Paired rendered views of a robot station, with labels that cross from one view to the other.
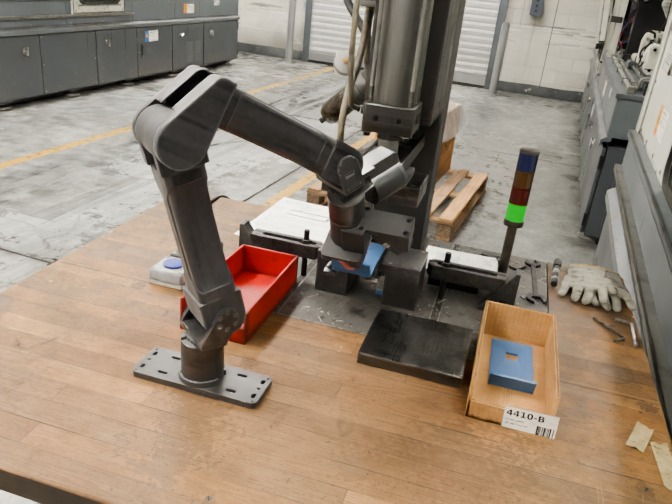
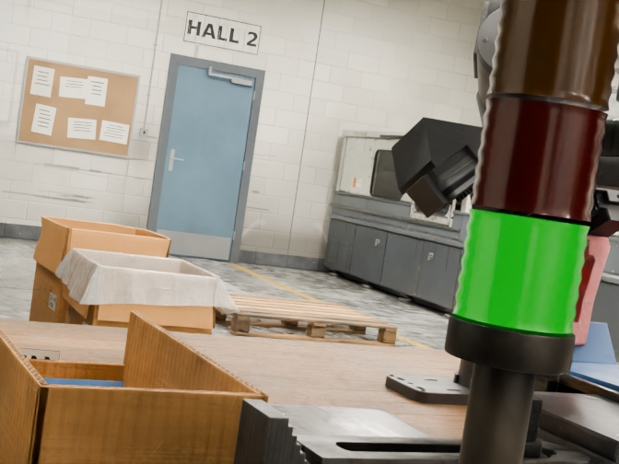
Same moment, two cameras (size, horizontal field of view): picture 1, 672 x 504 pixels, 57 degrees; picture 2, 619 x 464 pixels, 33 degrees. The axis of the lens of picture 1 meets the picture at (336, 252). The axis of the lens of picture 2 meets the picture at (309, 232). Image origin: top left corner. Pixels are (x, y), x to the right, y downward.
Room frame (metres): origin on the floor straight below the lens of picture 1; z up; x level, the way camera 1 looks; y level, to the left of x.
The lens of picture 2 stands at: (1.41, -0.62, 1.09)
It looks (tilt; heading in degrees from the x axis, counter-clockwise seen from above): 3 degrees down; 140
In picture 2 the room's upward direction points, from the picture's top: 8 degrees clockwise
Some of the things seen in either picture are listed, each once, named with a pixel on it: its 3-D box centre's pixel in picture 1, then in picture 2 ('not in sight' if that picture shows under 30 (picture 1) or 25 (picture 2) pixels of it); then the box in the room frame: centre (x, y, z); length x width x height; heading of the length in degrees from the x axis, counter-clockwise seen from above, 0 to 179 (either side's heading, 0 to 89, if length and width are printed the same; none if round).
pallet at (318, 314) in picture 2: not in sight; (290, 317); (-4.28, 4.13, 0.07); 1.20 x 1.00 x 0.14; 74
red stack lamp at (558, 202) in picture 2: (519, 194); (538, 160); (1.20, -0.35, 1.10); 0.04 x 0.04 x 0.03
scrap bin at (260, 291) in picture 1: (243, 289); not in sight; (1.00, 0.16, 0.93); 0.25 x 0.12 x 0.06; 166
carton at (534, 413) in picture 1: (515, 364); (83, 402); (0.85, -0.31, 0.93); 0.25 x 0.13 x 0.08; 166
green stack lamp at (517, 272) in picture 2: (516, 211); (520, 269); (1.20, -0.35, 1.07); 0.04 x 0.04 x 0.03
